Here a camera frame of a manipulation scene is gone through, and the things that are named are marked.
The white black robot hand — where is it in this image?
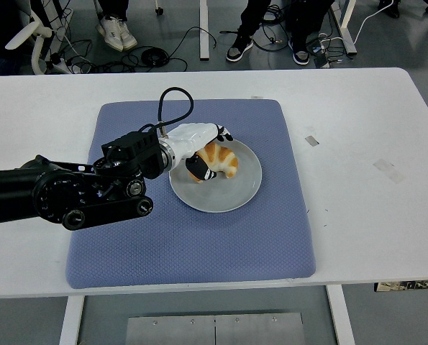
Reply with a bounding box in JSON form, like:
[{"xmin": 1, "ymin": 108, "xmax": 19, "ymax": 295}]
[{"xmin": 163, "ymin": 122, "xmax": 234, "ymax": 181}]

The croissant bread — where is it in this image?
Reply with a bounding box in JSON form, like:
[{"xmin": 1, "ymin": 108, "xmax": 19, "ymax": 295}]
[{"xmin": 188, "ymin": 142, "xmax": 240, "ymax": 183}]

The grey round plate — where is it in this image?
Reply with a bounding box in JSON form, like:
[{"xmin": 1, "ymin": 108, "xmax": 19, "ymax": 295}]
[{"xmin": 168, "ymin": 135, "xmax": 263, "ymax": 213}]

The blue quilted mat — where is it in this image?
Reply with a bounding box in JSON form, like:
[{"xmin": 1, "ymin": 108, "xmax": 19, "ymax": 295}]
[{"xmin": 65, "ymin": 98, "xmax": 316, "ymax": 290}]

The person with black shoes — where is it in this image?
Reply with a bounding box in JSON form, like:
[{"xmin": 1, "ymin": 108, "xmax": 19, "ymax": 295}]
[{"xmin": 224, "ymin": 0, "xmax": 335, "ymax": 66}]

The person with white shoes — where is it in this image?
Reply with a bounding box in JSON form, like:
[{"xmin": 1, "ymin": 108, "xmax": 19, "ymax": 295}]
[{"xmin": 95, "ymin": 0, "xmax": 138, "ymax": 52}]

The white background table foot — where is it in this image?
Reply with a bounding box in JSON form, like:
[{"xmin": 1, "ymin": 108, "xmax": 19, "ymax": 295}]
[{"xmin": 329, "ymin": 0, "xmax": 358, "ymax": 55}]

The white office chair armrest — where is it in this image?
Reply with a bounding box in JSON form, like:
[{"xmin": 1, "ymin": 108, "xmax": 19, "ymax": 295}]
[{"xmin": 4, "ymin": 22, "xmax": 53, "ymax": 75}]

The clear tape strip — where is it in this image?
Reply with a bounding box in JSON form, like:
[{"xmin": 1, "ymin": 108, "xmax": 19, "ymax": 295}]
[{"xmin": 373, "ymin": 158, "xmax": 406, "ymax": 184}]

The grey metal plate with screws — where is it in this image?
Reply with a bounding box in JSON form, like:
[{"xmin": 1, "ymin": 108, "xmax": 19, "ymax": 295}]
[{"xmin": 124, "ymin": 312, "xmax": 305, "ymax": 345}]

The white table leg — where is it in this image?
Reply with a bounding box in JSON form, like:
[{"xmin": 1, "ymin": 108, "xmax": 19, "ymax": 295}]
[
  {"xmin": 325, "ymin": 284, "xmax": 355, "ymax": 345},
  {"xmin": 58, "ymin": 295, "xmax": 86, "ymax": 345}
]

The person's black shoe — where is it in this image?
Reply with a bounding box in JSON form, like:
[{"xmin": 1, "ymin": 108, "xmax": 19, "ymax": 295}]
[{"xmin": 378, "ymin": 0, "xmax": 401, "ymax": 19}]

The black table control box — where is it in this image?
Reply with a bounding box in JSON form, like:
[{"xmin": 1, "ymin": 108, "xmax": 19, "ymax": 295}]
[{"xmin": 374, "ymin": 279, "xmax": 428, "ymax": 293}]

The black coiled floor cable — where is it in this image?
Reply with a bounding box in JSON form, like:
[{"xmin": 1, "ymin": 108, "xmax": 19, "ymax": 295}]
[{"xmin": 125, "ymin": 27, "xmax": 218, "ymax": 73}]

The white background table post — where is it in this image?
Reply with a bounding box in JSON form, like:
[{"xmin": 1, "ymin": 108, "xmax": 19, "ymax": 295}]
[{"xmin": 199, "ymin": 0, "xmax": 210, "ymax": 60}]

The black power adapter with cables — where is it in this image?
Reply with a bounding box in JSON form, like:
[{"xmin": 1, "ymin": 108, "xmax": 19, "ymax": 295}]
[{"xmin": 305, "ymin": 32, "xmax": 346, "ymax": 69}]

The white floor cable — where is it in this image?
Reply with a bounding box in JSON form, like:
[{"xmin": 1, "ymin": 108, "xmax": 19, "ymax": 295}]
[{"xmin": 352, "ymin": 3, "xmax": 389, "ymax": 43}]

